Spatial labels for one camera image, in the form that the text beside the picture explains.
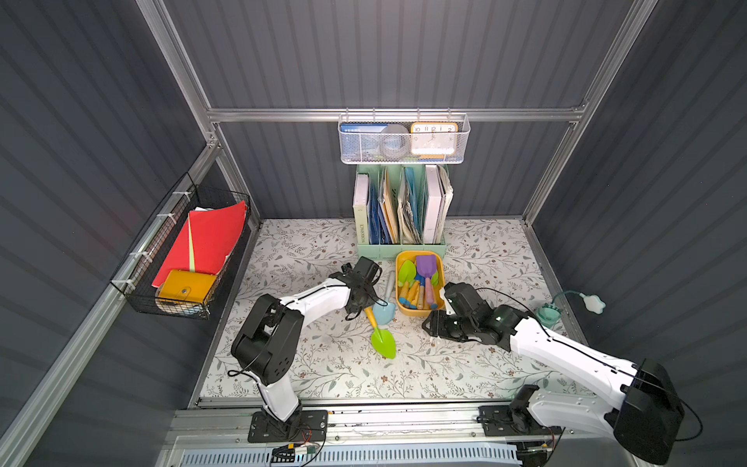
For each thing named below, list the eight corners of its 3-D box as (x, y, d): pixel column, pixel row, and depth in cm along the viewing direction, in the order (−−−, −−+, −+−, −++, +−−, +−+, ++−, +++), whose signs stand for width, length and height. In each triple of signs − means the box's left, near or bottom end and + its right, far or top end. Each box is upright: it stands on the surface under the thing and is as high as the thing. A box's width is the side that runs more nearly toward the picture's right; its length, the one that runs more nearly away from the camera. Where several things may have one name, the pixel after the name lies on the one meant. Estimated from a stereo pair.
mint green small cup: (534, 331, 92) (548, 318, 84) (529, 318, 95) (542, 303, 87) (547, 331, 92) (562, 318, 84) (542, 318, 95) (556, 303, 87)
